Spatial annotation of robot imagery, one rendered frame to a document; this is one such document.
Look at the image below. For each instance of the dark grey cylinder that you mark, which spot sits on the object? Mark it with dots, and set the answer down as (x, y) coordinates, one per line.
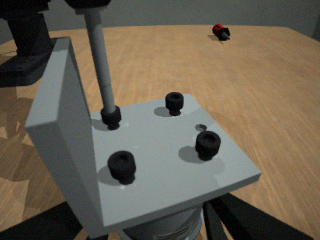
(182, 225)

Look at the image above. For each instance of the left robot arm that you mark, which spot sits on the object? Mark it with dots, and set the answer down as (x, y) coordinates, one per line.
(30, 33)

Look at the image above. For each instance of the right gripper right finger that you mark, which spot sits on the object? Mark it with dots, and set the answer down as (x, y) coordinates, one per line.
(244, 222)

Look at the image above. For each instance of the black socket-head screw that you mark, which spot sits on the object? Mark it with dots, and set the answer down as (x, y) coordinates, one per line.
(111, 119)
(207, 145)
(174, 102)
(122, 166)

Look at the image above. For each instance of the grey l-shaped metal bracket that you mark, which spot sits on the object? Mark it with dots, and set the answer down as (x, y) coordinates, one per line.
(75, 145)

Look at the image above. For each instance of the blue electric screwdriver barrel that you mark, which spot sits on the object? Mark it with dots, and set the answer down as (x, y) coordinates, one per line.
(91, 10)

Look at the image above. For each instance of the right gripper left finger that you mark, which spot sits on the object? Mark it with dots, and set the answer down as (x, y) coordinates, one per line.
(56, 223)

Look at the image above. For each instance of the red screwdriver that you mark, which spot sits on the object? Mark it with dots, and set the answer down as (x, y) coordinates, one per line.
(221, 32)

